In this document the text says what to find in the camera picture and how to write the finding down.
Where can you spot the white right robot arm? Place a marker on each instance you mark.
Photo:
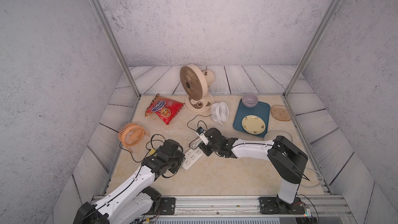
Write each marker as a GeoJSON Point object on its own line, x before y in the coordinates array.
{"type": "Point", "coordinates": [288, 160]}

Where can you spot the small orange fan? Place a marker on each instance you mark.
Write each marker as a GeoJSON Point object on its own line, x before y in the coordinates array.
{"type": "Point", "coordinates": [131, 134]}

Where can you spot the green usb charger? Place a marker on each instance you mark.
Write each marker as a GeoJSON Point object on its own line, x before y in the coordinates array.
{"type": "Point", "coordinates": [200, 130]}

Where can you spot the small white fan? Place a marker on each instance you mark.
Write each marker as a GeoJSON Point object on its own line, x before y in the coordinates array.
{"type": "Point", "coordinates": [219, 113]}

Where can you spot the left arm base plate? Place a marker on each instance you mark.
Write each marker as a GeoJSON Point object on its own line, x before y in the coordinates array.
{"type": "Point", "coordinates": [163, 206]}

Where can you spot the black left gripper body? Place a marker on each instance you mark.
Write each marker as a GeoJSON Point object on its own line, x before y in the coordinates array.
{"type": "Point", "coordinates": [175, 164]}

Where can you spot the lilac ceramic bowl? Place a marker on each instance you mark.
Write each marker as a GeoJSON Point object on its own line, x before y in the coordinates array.
{"type": "Point", "coordinates": [249, 100]}

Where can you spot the yellow usb charger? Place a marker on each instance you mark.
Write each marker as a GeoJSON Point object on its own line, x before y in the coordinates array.
{"type": "Point", "coordinates": [151, 152]}

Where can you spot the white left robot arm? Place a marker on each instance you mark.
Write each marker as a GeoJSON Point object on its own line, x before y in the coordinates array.
{"type": "Point", "coordinates": [135, 198]}

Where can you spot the red candy bag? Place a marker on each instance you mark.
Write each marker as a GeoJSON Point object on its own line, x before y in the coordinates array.
{"type": "Point", "coordinates": [165, 108]}

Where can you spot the pale yellow painted plate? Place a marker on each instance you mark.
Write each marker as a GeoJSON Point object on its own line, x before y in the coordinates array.
{"type": "Point", "coordinates": [253, 124]}

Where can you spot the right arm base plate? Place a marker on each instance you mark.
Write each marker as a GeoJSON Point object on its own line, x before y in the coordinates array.
{"type": "Point", "coordinates": [276, 206]}

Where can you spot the beige desk fan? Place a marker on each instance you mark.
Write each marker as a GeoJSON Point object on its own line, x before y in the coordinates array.
{"type": "Point", "coordinates": [196, 83]}

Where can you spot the teal plastic tray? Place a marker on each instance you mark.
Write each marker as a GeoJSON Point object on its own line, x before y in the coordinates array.
{"type": "Point", "coordinates": [261, 110]}

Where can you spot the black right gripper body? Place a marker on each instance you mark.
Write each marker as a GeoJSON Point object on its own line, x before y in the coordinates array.
{"type": "Point", "coordinates": [207, 149]}

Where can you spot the white power strip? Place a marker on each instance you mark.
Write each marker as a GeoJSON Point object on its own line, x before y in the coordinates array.
{"type": "Point", "coordinates": [191, 157]}

